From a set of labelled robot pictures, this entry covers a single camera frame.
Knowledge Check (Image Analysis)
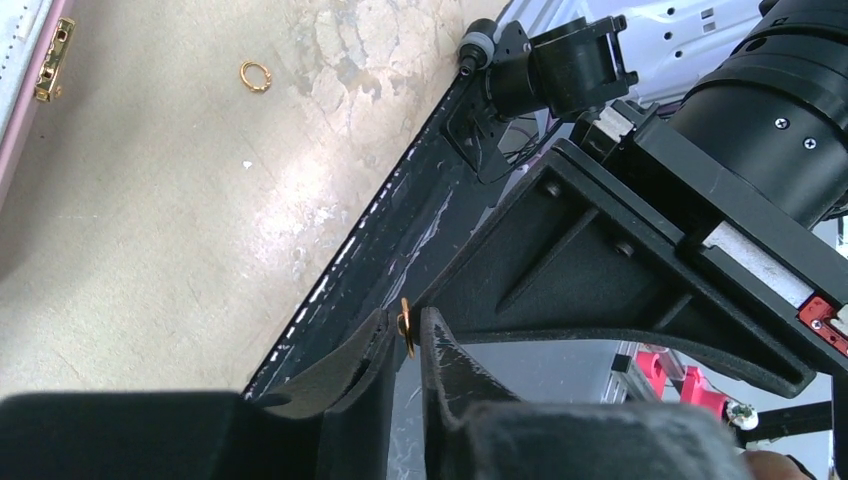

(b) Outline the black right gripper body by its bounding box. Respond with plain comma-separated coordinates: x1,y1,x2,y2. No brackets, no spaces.
571,100,847,375

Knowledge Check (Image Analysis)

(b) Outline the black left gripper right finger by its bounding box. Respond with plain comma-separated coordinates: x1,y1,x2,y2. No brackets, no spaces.
419,307,751,479

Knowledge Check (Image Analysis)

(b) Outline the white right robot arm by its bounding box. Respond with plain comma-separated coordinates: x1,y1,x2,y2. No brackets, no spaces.
414,1,847,398

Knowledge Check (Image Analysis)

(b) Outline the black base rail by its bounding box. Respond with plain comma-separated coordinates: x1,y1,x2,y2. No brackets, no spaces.
243,71,511,400

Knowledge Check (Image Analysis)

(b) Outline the pink jewelry box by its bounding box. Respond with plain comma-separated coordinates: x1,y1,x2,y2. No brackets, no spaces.
1,0,76,198

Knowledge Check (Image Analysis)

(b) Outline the gold ring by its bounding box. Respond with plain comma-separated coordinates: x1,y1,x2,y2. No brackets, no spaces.
396,296,417,360
239,60,274,94

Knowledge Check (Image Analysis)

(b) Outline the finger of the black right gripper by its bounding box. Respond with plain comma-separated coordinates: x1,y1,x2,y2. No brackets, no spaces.
413,141,816,398

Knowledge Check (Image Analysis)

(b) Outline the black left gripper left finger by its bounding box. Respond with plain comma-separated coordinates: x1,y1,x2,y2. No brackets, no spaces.
1,310,396,479

